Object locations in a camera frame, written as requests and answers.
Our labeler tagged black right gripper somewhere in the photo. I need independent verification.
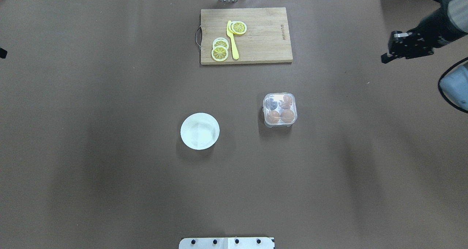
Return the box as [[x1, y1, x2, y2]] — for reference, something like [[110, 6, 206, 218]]
[[381, 10, 455, 64]]

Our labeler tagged white egg box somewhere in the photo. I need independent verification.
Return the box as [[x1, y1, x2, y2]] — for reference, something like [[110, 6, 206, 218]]
[[262, 93, 298, 128]]

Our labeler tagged brown egg from bowl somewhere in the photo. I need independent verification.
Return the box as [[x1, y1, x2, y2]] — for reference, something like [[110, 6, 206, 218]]
[[265, 110, 281, 124]]

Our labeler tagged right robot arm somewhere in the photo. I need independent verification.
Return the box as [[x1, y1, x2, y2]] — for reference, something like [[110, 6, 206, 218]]
[[381, 0, 467, 113]]

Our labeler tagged brown egg in box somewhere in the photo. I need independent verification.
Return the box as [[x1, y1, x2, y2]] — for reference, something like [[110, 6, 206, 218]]
[[279, 94, 294, 109], [280, 109, 295, 124]]

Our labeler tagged bamboo cutting board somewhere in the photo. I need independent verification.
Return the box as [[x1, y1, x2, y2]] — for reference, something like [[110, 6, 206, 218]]
[[200, 7, 294, 65]]

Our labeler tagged lemon slice near knife blade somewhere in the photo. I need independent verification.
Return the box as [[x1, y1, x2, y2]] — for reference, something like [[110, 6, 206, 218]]
[[230, 21, 247, 35]]

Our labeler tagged lemon slice under blade slice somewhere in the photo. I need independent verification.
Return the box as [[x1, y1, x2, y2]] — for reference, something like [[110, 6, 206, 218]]
[[227, 20, 234, 34]]

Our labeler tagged lemon slice, middle of stack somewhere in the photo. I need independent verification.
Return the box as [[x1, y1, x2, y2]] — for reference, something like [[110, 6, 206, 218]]
[[212, 37, 229, 49]]

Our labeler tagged lemon slice, of stack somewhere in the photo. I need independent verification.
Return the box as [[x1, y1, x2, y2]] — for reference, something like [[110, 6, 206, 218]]
[[211, 45, 229, 62], [212, 37, 229, 49]]

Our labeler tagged lemon slice, top of stack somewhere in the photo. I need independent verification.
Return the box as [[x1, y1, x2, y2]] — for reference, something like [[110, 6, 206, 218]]
[[211, 45, 229, 62]]

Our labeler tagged white ceramic bowl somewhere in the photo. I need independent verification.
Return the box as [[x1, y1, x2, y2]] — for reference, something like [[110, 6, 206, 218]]
[[180, 113, 220, 150]]

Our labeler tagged black looped camera cable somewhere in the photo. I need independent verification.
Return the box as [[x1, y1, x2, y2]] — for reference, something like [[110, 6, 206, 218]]
[[438, 57, 468, 114]]

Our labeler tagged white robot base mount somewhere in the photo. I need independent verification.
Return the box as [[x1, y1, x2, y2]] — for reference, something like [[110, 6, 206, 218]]
[[178, 237, 275, 249]]

